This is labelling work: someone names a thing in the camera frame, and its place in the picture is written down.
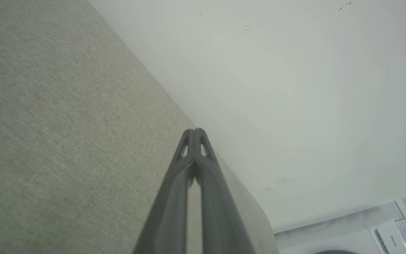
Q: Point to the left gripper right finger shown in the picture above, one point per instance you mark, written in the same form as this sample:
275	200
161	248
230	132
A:
220	211

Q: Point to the grey fabric sofa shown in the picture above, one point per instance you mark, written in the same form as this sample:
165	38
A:
65	123

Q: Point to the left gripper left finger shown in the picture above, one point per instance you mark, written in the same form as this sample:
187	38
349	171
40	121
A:
169	211

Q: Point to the white washing machine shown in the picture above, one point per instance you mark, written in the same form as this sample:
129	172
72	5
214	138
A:
330	236

